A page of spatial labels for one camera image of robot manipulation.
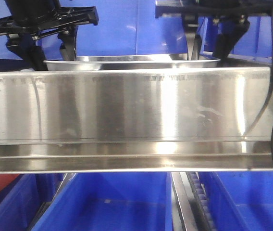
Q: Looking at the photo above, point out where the lower blue bin right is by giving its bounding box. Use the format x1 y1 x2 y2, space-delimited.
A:
199 171 273 231

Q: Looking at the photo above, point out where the lower white roller track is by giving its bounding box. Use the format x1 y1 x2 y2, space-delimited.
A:
172 172 216 231

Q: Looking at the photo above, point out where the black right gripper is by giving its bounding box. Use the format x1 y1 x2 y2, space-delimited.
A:
155 0 273 67

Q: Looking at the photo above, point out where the steel front rail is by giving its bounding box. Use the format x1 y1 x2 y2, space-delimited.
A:
0 67 273 173

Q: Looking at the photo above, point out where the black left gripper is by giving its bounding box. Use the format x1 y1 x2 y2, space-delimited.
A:
0 0 99 71

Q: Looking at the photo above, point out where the lower blue bin centre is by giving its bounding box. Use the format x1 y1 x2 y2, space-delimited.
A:
32 172 172 231

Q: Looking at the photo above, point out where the lower blue bin left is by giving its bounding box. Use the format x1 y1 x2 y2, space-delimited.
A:
0 173 46 231

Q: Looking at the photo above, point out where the large blue bin centre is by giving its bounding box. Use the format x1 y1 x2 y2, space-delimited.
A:
37 0 209 61

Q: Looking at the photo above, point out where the silver metal tray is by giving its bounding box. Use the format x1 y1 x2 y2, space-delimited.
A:
44 53 220 71

